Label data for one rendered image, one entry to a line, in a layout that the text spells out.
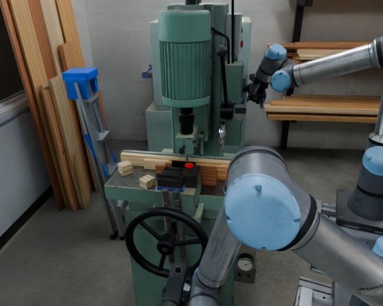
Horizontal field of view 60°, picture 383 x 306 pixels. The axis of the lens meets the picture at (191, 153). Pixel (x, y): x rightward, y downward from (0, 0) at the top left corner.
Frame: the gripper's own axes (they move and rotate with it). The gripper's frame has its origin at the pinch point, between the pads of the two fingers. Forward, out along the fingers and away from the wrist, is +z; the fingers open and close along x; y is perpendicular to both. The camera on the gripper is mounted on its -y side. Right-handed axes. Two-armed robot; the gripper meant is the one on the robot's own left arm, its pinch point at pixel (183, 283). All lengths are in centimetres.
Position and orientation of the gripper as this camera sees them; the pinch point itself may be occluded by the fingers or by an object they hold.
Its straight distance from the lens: 114.4
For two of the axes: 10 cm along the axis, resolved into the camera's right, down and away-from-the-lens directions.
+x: 9.8, 0.7, -1.8
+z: 1.7, 0.8, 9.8
